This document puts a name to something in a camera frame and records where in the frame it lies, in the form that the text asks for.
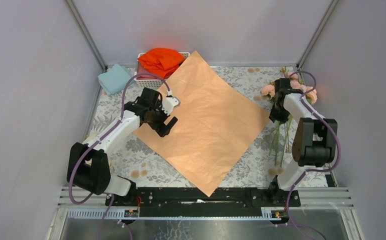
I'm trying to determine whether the cream ribbon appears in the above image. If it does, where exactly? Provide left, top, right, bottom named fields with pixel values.
left=82, top=131, right=99, bottom=145

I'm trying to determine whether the light blue folded towel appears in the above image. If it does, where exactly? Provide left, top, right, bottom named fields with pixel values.
left=98, top=64, right=132, bottom=96

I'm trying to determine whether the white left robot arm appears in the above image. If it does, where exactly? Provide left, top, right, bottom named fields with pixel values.
left=67, top=88, right=181, bottom=197

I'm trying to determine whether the pink cloth in basket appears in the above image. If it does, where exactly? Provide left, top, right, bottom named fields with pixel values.
left=136, top=63, right=158, bottom=80

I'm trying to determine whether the green and orange wrapping paper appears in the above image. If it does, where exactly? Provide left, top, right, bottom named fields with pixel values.
left=134, top=52, right=269, bottom=196

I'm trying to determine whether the floral patterned table mat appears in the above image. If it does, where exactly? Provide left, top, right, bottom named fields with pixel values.
left=89, top=66, right=297, bottom=188

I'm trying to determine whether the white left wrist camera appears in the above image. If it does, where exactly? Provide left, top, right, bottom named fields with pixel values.
left=162, top=96, right=181, bottom=116

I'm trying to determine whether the orange cloth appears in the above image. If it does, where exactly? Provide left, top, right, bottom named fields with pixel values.
left=137, top=48, right=186, bottom=79

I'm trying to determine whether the white plastic basket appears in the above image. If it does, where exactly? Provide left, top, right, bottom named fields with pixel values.
left=133, top=51, right=192, bottom=90

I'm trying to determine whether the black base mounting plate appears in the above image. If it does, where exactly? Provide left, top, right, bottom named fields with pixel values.
left=105, top=187, right=301, bottom=218

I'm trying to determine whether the pink fake flower stem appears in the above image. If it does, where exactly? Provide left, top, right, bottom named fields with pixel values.
left=260, top=83, right=279, bottom=155
left=279, top=80, right=307, bottom=167
left=281, top=67, right=302, bottom=153
left=283, top=86, right=318, bottom=167

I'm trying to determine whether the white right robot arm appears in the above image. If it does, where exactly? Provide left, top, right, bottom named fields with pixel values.
left=269, top=78, right=338, bottom=191

